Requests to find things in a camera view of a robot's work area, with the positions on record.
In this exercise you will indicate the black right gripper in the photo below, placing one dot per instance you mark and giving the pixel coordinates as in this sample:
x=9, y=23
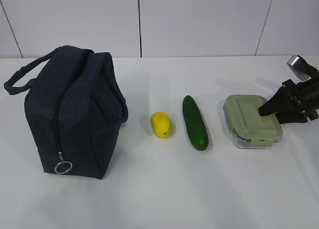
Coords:
x=294, y=103

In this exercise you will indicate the green-lidded glass food container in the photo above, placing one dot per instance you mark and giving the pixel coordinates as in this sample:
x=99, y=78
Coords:
x=249, y=129

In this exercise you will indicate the green cucumber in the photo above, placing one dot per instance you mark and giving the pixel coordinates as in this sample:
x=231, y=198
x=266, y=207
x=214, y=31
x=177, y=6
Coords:
x=195, y=126

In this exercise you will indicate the dark navy lunch bag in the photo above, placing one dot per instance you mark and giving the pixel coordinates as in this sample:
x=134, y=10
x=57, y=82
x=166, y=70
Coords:
x=74, y=109

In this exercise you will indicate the yellow lemon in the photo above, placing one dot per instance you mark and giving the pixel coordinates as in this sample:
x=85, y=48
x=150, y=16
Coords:
x=161, y=124

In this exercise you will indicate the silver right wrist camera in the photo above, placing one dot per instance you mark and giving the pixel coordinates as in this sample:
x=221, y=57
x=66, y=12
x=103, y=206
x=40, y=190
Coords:
x=301, y=68

